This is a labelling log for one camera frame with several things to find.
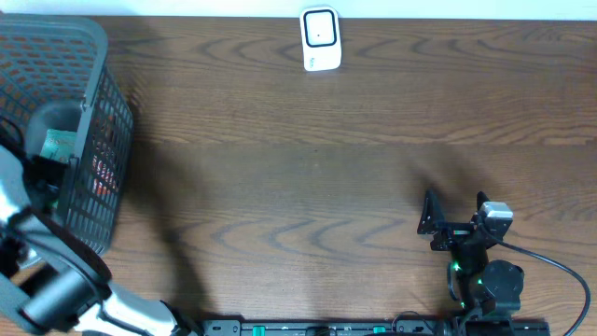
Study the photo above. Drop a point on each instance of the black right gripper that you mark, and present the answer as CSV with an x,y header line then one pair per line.
x,y
453,231

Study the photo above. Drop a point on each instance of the green tissue pack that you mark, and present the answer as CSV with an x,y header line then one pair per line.
x,y
59,145

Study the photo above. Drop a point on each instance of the orange Kleenex tissue pack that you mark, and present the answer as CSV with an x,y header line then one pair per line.
x,y
104,183

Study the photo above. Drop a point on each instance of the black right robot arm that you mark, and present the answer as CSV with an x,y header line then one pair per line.
x,y
493,286

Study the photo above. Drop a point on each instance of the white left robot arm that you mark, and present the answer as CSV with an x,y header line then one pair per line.
x,y
79,294

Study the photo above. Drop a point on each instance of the white barcode scanner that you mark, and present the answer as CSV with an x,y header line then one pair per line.
x,y
320,38

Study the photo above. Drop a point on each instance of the grey plastic mesh basket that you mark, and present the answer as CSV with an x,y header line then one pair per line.
x,y
54,75

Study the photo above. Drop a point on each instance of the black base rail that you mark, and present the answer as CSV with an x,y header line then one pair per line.
x,y
407,323

